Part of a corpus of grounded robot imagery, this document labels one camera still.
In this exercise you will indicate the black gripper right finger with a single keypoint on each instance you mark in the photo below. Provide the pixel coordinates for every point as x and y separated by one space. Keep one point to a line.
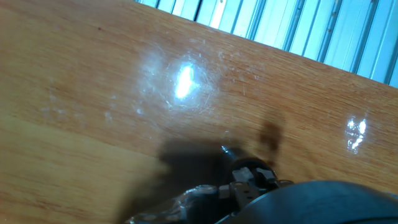
270 182

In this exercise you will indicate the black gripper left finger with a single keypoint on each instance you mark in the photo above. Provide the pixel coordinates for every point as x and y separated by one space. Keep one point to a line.
241 193

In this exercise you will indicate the wooden board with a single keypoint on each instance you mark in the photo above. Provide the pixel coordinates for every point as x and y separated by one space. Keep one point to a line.
93 109

